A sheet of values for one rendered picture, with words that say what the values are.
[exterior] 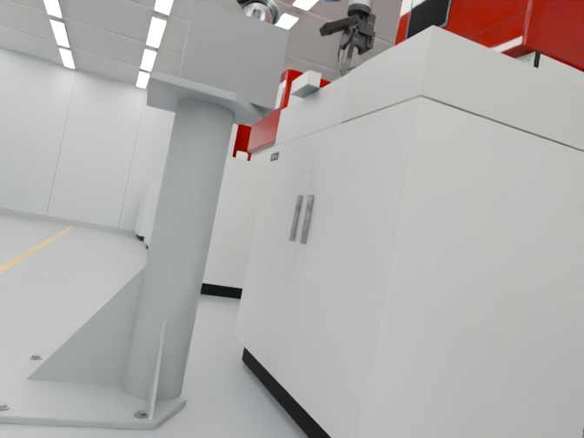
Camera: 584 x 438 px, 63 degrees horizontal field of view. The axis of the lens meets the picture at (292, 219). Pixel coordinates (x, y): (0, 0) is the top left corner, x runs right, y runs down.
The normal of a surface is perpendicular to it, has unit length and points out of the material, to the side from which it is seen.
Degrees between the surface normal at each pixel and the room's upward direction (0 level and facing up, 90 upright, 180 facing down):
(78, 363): 90
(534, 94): 90
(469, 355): 90
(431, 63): 90
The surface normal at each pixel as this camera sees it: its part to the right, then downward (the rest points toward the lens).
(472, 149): 0.37, 0.03
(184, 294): 0.60, 0.07
